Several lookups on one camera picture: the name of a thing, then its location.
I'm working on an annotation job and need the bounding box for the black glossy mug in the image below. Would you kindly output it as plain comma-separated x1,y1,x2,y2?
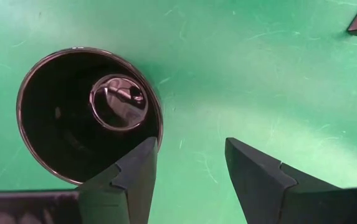
16,47,164,186

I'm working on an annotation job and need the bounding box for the green table mat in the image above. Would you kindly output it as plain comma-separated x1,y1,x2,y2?
0,0,357,224

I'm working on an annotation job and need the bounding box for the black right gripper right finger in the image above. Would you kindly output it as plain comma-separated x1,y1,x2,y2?
224,137,343,224

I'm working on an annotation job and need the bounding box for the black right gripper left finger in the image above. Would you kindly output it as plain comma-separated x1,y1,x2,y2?
75,136,159,224

